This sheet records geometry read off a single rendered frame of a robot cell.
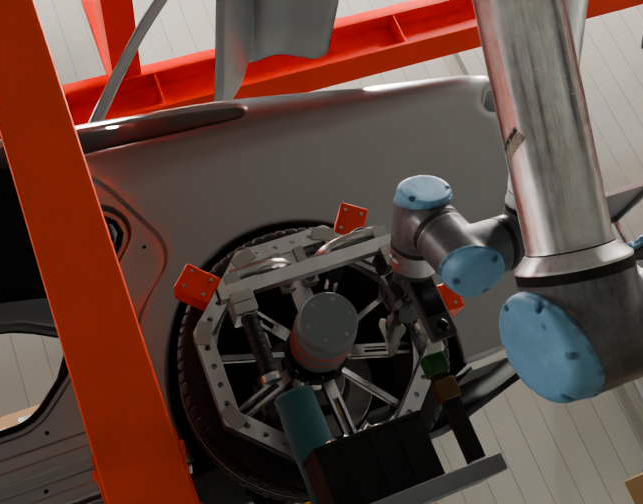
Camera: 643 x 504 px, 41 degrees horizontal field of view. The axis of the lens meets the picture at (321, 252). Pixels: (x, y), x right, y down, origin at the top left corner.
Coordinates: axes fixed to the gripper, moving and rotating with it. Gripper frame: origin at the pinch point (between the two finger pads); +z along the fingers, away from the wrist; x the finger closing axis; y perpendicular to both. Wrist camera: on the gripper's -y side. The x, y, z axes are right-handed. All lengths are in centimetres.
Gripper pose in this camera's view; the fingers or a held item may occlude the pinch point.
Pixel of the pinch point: (408, 348)
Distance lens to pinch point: 163.8
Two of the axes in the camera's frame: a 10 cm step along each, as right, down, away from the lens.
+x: -9.1, 2.6, -3.2
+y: -4.1, -6.1, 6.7
